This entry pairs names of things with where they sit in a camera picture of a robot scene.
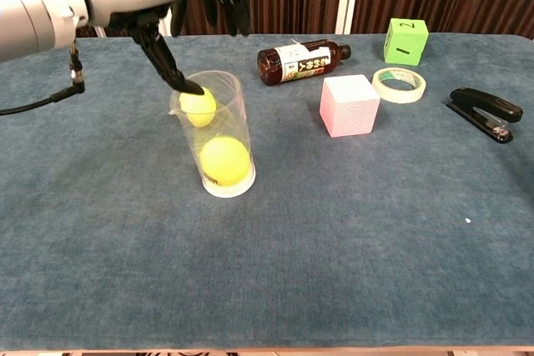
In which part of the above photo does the yellow ball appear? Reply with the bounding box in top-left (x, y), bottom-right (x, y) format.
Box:
top-left (199, 134), bottom-right (253, 188)
top-left (178, 87), bottom-right (218, 128)

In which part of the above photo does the clear plastic cup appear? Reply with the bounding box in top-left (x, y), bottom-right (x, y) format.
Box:
top-left (168, 70), bottom-right (256, 198)

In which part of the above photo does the brown glass bottle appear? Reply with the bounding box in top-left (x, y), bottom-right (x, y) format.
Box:
top-left (256, 38), bottom-right (352, 87)

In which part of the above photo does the pink white foam cube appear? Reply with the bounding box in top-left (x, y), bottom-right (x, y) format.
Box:
top-left (319, 74), bottom-right (381, 138)

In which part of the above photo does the green numbered foam cube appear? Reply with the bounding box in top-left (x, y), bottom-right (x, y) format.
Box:
top-left (382, 18), bottom-right (430, 68)

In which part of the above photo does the beige masking tape roll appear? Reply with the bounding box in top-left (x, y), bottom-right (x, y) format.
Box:
top-left (370, 66), bottom-right (427, 104)

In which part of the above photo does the blue velvet table cloth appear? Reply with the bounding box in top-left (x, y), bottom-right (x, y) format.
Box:
top-left (0, 33), bottom-right (534, 351)

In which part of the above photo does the black stapler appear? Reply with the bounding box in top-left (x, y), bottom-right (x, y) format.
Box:
top-left (446, 87), bottom-right (524, 144)

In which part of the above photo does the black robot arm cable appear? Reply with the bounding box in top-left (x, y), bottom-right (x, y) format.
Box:
top-left (0, 38), bottom-right (87, 118)

